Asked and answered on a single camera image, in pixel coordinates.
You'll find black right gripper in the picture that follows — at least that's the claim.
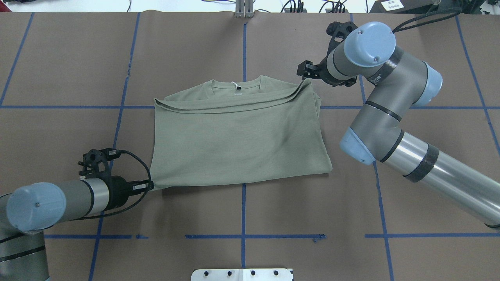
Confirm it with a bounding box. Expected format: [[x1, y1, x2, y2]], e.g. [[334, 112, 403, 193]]
[[296, 55, 357, 87]]

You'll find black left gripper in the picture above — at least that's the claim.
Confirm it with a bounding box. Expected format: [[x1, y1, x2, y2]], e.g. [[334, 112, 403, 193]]
[[105, 176, 155, 211]]

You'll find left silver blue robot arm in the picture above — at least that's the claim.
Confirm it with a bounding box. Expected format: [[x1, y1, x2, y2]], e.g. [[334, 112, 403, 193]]
[[1, 176, 154, 281]]

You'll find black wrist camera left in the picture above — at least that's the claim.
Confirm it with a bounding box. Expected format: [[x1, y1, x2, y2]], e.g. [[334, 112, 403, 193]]
[[77, 149, 120, 181]]

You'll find aluminium frame post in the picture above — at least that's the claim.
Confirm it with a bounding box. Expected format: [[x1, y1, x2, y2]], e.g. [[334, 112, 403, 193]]
[[234, 0, 255, 18]]

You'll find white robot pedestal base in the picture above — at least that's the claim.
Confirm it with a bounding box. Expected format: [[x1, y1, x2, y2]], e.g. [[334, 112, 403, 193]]
[[191, 268, 294, 281]]

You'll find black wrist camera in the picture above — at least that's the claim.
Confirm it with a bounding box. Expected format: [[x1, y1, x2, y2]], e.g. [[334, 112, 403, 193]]
[[326, 21, 358, 53], [77, 149, 120, 181]]

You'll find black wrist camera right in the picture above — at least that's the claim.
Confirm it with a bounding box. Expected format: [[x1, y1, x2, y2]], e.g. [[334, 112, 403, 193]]
[[326, 21, 358, 53]]

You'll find olive green long-sleeve shirt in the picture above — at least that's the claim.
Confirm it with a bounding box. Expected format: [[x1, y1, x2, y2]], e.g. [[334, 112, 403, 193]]
[[150, 75, 332, 190]]

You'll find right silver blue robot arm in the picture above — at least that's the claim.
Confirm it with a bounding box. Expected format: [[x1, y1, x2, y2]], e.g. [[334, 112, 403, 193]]
[[297, 21, 499, 231]]

